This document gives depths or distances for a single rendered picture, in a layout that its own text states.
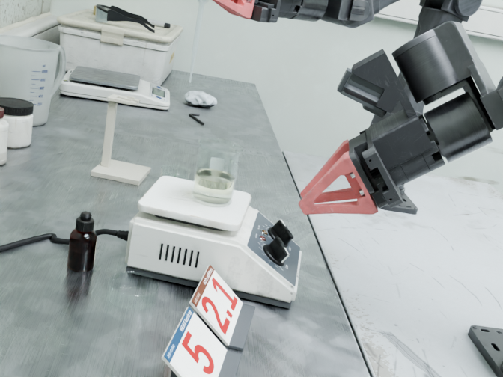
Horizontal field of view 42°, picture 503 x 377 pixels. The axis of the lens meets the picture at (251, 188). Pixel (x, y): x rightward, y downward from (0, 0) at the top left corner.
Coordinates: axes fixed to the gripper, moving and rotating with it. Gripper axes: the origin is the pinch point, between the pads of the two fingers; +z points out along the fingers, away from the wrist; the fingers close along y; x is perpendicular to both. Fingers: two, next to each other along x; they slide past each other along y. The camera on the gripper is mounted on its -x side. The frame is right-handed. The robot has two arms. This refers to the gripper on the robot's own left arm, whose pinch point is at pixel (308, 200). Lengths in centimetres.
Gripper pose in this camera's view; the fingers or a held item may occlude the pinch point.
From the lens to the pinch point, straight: 71.1
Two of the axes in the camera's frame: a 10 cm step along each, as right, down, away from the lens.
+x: 4.9, 8.5, 1.9
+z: -8.6, 4.4, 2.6
